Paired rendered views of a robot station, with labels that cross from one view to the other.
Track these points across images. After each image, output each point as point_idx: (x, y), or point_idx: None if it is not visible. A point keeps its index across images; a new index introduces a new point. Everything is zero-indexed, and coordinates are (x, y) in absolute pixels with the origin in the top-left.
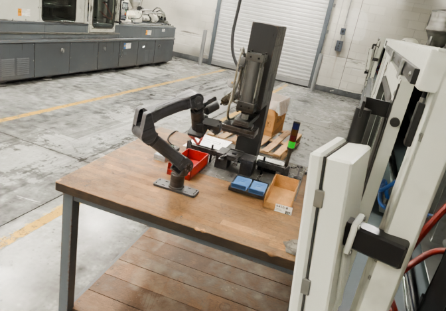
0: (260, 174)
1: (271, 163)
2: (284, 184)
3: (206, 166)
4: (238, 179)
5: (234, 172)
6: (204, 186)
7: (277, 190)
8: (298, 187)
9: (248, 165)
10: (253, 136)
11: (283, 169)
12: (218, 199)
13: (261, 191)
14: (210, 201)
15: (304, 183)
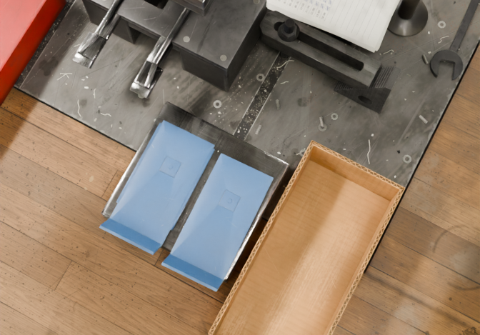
0: (282, 56)
1: (322, 43)
2: (347, 173)
3: (58, 21)
4: (155, 154)
5: (171, 54)
6: (12, 200)
7: (313, 200)
8: (424, 148)
9: (211, 68)
10: (201, 12)
11: (365, 87)
12: (46, 304)
13: (207, 286)
14: (9, 319)
15: (463, 107)
